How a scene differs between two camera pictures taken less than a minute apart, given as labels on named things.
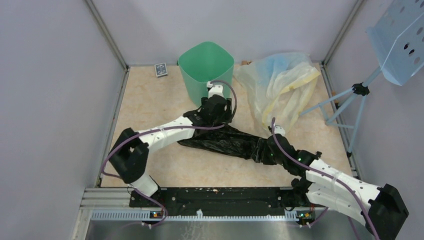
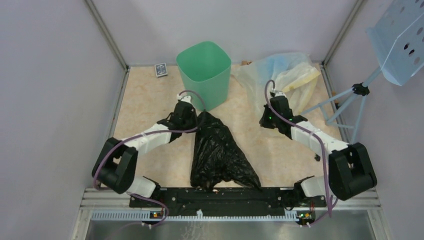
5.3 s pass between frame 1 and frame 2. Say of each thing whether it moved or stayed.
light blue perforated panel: stayed
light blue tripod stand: stayed
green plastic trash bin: stayed
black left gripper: moved
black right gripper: moved
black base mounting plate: stayed
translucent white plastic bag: stayed
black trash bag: moved
